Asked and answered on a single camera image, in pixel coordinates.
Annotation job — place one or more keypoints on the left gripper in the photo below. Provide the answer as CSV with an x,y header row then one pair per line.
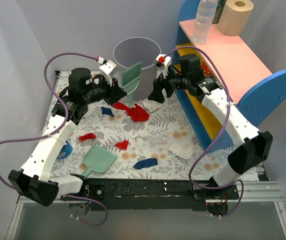
x,y
113,92

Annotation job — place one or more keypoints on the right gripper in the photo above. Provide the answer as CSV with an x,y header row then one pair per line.
x,y
165,86

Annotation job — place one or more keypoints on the green hand brush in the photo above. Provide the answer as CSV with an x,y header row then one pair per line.
x,y
130,81

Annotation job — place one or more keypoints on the green plastic dustpan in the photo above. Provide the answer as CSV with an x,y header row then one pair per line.
x,y
97,159

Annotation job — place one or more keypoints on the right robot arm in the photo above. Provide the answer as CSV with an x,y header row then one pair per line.
x,y
252,145

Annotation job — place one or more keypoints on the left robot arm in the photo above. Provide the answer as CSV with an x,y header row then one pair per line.
x,y
33,180

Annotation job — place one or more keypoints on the white crumpled paper near bin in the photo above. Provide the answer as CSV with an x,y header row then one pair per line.
x,y
151,106

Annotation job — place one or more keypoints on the dark blue paper scrap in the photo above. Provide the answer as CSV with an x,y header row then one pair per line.
x,y
107,111

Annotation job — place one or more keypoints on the large red paper scrap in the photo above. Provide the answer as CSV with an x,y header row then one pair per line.
x,y
137,113

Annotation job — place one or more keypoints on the grey plastic waste bin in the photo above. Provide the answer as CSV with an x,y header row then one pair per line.
x,y
140,54

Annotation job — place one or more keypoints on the red packet on shelf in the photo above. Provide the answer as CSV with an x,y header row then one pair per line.
x,y
206,69

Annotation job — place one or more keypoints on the white paper scrap front right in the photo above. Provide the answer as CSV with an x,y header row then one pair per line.
x,y
183,151

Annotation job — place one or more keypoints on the front blue paper scrap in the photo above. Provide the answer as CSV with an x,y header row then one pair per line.
x,y
150,162

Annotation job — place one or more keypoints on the blue shelf unit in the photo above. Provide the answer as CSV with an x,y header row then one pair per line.
x,y
256,91

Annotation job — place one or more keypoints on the clear plastic water bottle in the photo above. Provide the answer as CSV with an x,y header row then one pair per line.
x,y
203,21

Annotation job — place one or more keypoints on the brown paper roll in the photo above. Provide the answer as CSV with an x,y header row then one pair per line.
x,y
234,17

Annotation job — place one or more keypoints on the dark green can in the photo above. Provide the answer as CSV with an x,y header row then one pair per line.
x,y
218,12

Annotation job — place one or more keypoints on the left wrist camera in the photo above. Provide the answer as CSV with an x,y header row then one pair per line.
x,y
107,69

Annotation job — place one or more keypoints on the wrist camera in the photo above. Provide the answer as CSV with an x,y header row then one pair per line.
x,y
162,61
107,69

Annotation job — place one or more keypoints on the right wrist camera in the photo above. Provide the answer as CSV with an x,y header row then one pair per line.
x,y
162,61

